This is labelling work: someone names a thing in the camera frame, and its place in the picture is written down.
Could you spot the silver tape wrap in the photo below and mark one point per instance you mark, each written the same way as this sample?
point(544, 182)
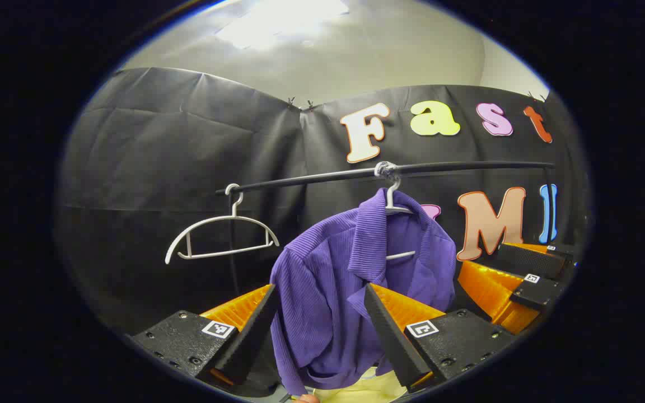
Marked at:
point(387, 169)

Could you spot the white plastic hanger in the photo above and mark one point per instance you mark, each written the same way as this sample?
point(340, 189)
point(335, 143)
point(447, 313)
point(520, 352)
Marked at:
point(235, 208)
point(391, 196)

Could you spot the purple knit garment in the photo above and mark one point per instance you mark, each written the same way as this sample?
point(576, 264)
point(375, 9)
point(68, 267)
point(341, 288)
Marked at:
point(322, 291)

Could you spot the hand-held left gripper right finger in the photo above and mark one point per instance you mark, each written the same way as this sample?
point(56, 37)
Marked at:
point(395, 347)

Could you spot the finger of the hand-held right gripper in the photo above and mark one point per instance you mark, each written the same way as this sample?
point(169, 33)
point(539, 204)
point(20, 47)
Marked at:
point(538, 292)
point(529, 260)

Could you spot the black clothes rack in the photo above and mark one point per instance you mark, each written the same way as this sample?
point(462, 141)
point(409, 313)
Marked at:
point(311, 178)

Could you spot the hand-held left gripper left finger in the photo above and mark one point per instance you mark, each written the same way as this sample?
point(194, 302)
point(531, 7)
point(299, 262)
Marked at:
point(249, 341)

